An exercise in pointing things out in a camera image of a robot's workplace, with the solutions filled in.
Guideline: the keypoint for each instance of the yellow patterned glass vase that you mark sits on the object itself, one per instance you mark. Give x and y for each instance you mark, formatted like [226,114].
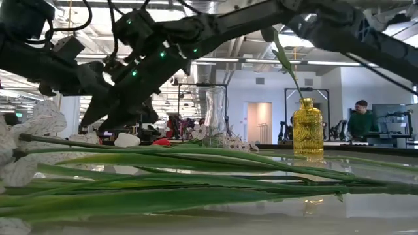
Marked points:
[307,130]

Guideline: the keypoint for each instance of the grey computer monitor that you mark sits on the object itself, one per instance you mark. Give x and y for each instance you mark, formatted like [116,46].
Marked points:
[388,114]

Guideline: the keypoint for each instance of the silver ceiling air duct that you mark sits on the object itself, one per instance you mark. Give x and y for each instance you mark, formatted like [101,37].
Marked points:
[204,75]

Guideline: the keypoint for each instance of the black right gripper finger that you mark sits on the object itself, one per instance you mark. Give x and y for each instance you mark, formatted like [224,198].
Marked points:
[137,114]
[99,109]

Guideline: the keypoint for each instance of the green exit sign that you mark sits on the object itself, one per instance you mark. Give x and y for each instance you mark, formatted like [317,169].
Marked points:
[19,115]

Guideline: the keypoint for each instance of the red artificial tulip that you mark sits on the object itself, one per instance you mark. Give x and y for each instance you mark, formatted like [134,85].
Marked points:
[283,58]
[161,142]

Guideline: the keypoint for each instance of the dark background desk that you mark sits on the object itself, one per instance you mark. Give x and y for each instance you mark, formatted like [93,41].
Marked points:
[388,138]

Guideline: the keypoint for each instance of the black background robot arm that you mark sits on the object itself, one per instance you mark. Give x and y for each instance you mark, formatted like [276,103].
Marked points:
[338,130]
[285,130]

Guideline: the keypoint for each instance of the thin green flower stem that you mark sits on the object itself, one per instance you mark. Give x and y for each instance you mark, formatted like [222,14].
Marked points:
[359,161]

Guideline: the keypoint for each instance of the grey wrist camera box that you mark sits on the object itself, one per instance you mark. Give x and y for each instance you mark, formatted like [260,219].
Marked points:
[68,48]

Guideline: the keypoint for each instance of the pale doorway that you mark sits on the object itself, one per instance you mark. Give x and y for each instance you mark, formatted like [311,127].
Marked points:
[259,124]

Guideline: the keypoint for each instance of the person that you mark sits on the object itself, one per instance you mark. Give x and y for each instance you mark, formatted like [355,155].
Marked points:
[362,122]

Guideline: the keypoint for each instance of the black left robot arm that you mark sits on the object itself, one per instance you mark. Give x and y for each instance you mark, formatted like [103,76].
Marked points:
[19,65]

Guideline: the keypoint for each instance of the white blossom spray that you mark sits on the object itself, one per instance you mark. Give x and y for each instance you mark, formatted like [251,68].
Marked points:
[240,144]

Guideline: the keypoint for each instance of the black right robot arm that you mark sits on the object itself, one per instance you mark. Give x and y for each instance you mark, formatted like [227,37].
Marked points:
[245,23]

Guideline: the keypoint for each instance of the long green leafy flower stem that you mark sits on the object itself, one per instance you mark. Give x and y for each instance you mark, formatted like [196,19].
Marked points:
[130,202]

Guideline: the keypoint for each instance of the white artificial tulip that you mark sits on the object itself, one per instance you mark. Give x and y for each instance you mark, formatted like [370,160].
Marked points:
[127,139]

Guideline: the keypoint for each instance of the clear glass vase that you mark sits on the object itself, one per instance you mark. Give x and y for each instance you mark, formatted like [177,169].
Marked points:
[215,114]

